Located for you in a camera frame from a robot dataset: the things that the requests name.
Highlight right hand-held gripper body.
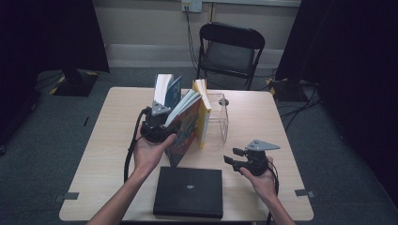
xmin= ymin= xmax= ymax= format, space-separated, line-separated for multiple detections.
xmin=239 ymin=139 xmax=282 ymax=177

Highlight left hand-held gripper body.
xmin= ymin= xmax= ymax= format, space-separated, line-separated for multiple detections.
xmin=139 ymin=100 xmax=173 ymax=144

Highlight red illustrated book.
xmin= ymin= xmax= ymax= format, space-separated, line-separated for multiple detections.
xmin=162 ymin=88 xmax=203 ymax=168

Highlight yellow book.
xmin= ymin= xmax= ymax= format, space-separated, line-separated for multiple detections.
xmin=191 ymin=78 xmax=213 ymax=149

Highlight clear acrylic book rack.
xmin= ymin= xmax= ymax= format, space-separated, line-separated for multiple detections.
xmin=206 ymin=92 xmax=230 ymax=145

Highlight blue book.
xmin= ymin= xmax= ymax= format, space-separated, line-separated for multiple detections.
xmin=153 ymin=73 xmax=183 ymax=111

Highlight person's right hand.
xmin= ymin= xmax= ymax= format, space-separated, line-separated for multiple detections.
xmin=238 ymin=156 xmax=278 ymax=204

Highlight person's left hand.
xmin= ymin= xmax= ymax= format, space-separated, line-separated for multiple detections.
xmin=132 ymin=132 xmax=178 ymax=179

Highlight grey tape piece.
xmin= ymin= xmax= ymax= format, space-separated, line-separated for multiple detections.
xmin=55 ymin=191 xmax=80 ymax=203
xmin=294 ymin=188 xmax=315 ymax=199

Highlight black book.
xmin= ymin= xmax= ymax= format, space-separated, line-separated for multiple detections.
xmin=152 ymin=166 xmax=224 ymax=219

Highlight black stand base striped tape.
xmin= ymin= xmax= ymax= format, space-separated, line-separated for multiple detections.
xmin=267 ymin=77 xmax=303 ymax=101
xmin=50 ymin=68 xmax=101 ymax=98

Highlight black folding chair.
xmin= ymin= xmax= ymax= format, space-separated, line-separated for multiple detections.
xmin=195 ymin=22 xmax=267 ymax=92

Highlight black curtain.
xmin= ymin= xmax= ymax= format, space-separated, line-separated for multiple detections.
xmin=275 ymin=0 xmax=398 ymax=207
xmin=0 ymin=0 xmax=111 ymax=154

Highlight right hand-held gripper cable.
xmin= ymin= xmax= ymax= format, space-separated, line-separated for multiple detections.
xmin=266 ymin=159 xmax=281 ymax=225

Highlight hand-held gripper cable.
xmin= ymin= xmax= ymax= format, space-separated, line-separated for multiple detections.
xmin=123 ymin=106 xmax=153 ymax=184
xmin=266 ymin=159 xmax=281 ymax=225

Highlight left hand-held gripper cable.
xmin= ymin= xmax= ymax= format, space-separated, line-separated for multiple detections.
xmin=123 ymin=106 xmax=153 ymax=184

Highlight black floor cables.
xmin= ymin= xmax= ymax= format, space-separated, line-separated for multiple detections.
xmin=278 ymin=79 xmax=322 ymax=132

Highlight black wall cable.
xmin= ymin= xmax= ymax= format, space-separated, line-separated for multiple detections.
xmin=184 ymin=5 xmax=220 ymax=90

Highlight white wall socket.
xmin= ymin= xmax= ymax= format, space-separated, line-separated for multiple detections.
xmin=181 ymin=0 xmax=203 ymax=13

